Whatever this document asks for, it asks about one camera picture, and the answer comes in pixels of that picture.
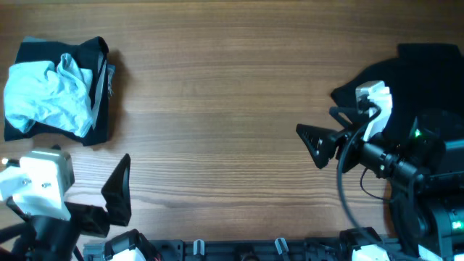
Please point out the black garment on right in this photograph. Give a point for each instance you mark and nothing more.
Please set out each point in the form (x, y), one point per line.
(422, 76)

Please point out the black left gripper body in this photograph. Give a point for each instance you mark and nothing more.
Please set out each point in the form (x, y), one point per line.
(54, 238)

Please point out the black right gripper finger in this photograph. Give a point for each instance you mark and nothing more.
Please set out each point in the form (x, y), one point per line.
(345, 116)
(321, 143)

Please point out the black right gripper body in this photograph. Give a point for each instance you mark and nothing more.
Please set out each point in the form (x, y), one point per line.
(395, 168)

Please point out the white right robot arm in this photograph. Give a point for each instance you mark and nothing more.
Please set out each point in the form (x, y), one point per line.
(425, 172)

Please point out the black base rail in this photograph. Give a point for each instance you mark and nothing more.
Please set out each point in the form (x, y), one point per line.
(311, 249)

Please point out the light blue t-shirt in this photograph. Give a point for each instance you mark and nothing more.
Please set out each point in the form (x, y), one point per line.
(54, 95)

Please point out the folded black clothes stack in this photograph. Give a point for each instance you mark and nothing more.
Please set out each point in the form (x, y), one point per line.
(91, 54)

